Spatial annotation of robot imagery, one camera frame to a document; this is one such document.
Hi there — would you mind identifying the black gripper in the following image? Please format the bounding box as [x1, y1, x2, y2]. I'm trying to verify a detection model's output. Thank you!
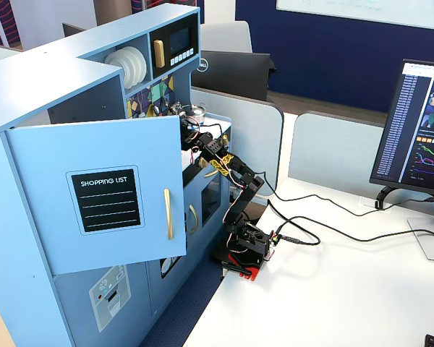
[181, 119, 203, 152]

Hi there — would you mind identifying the steel toy pot with lid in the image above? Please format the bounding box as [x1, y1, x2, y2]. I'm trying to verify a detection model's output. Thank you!
[180, 102, 208, 124]

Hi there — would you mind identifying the grey desk divider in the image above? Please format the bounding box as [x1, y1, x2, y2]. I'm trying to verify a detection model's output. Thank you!
[288, 110, 388, 194]
[190, 86, 285, 205]

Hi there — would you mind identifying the blue oven door with window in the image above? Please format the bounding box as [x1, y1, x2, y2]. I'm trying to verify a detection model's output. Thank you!
[197, 164, 233, 236]

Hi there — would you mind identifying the black dell monitor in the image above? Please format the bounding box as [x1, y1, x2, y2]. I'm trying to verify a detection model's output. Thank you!
[191, 50, 276, 103]

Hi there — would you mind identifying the white toy plate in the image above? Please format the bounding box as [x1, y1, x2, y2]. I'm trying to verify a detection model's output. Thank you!
[128, 46, 144, 86]
[103, 48, 138, 90]

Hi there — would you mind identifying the white chair back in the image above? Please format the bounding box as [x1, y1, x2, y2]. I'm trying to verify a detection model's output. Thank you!
[200, 20, 253, 55]

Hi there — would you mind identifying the black table clamp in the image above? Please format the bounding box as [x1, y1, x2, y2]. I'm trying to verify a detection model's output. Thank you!
[220, 259, 252, 275]

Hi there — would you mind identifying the blue fridge door with shopping list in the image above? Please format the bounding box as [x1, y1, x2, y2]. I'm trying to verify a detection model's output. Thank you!
[4, 114, 187, 275]

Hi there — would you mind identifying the blue toy kitchen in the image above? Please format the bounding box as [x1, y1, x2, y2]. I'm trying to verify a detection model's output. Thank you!
[0, 2, 234, 347]

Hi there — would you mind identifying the blue freezer door with dispenser print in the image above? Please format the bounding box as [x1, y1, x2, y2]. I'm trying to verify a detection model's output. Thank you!
[52, 258, 153, 347]

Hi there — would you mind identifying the black monitor showing graphs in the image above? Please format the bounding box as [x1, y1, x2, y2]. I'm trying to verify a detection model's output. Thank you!
[369, 59, 434, 210]

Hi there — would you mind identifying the whiteboard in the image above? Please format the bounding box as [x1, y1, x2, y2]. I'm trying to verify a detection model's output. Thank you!
[276, 0, 434, 33]

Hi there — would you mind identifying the silver monitor base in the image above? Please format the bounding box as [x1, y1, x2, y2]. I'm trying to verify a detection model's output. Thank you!
[407, 216, 434, 263]

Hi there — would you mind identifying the black microwave door gold handle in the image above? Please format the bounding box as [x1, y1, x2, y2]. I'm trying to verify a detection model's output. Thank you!
[149, 13, 199, 80]

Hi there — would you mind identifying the black cable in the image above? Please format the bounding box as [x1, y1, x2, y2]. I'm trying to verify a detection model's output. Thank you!
[274, 215, 434, 247]
[262, 172, 434, 236]

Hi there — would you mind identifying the red robot base mount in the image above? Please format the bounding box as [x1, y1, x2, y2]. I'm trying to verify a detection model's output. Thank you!
[226, 252, 267, 282]

